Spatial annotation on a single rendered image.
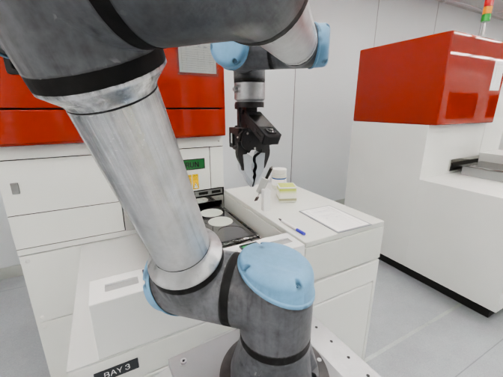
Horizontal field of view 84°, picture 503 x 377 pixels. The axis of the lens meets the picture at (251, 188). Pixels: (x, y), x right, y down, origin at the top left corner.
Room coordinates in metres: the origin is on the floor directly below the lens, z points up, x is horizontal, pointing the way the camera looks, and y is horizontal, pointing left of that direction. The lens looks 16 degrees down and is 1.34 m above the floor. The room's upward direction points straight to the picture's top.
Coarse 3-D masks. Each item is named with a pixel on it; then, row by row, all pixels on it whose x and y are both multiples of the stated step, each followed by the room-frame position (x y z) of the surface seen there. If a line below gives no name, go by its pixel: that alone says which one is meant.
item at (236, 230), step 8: (208, 208) 1.19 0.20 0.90; (216, 208) 1.19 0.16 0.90; (216, 216) 1.09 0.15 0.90; (224, 216) 1.09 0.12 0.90; (232, 216) 1.09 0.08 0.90; (208, 224) 1.00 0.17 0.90; (232, 224) 1.00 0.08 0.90; (240, 224) 1.00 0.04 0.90; (216, 232) 0.94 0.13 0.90; (224, 232) 0.94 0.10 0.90; (232, 232) 0.94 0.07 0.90; (240, 232) 0.94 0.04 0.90; (248, 232) 0.94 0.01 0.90; (224, 240) 0.87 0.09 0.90
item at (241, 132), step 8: (240, 104) 0.68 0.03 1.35; (248, 104) 0.68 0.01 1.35; (256, 104) 0.68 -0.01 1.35; (240, 112) 0.72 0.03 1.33; (240, 120) 0.73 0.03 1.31; (232, 128) 0.72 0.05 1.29; (240, 128) 0.69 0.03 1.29; (248, 128) 0.68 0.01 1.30; (232, 136) 0.72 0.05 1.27; (240, 136) 0.68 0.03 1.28; (248, 136) 0.68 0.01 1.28; (232, 144) 0.72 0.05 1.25; (248, 144) 0.68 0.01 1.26; (256, 144) 0.69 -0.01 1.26; (248, 152) 0.68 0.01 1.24
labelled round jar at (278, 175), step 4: (272, 168) 1.31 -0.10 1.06; (276, 168) 1.31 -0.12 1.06; (280, 168) 1.31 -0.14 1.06; (284, 168) 1.31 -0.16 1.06; (272, 172) 1.29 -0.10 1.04; (276, 172) 1.27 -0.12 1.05; (280, 172) 1.27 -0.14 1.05; (284, 172) 1.28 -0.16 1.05; (272, 176) 1.29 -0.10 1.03; (276, 176) 1.27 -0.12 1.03; (280, 176) 1.27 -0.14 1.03; (284, 176) 1.28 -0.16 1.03; (272, 180) 1.29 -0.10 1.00; (276, 180) 1.27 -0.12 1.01; (280, 180) 1.27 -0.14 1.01; (284, 180) 1.28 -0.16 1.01; (272, 184) 1.29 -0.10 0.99; (276, 188) 1.27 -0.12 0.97
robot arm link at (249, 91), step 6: (234, 84) 0.70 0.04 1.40; (240, 84) 0.68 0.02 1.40; (246, 84) 0.67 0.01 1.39; (252, 84) 0.67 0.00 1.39; (258, 84) 0.68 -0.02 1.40; (264, 84) 0.70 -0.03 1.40; (234, 90) 0.69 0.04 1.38; (240, 90) 0.68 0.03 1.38; (246, 90) 0.67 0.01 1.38; (252, 90) 0.67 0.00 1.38; (258, 90) 0.68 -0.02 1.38; (264, 90) 0.70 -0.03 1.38; (234, 96) 0.70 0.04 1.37; (240, 96) 0.68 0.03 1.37; (246, 96) 0.67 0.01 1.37; (252, 96) 0.67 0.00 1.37; (258, 96) 0.68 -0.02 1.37; (264, 96) 0.70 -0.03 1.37
